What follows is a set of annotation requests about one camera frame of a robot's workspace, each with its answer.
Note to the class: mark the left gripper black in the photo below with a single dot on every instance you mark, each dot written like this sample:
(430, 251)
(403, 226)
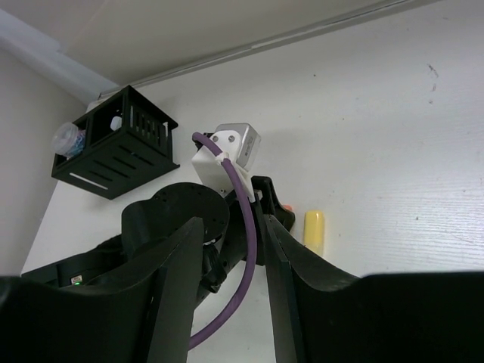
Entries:
(181, 244)

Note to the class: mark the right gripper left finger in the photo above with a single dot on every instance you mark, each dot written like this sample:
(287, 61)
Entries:
(139, 312)

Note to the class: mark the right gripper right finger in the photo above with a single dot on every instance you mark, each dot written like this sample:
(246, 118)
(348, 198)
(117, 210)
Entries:
(321, 313)

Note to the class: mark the clear jar of paper clips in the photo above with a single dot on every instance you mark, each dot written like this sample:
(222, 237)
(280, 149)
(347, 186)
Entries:
(68, 141)

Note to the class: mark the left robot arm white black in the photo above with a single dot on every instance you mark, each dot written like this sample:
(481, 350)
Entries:
(75, 272)

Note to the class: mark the black two-compartment organizer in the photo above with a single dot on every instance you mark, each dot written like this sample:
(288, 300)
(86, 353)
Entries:
(128, 144)

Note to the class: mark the yellow highlighter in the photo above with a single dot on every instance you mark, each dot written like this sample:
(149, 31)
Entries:
(314, 231)

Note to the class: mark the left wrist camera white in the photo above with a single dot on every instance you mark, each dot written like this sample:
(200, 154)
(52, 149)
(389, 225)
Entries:
(236, 142)

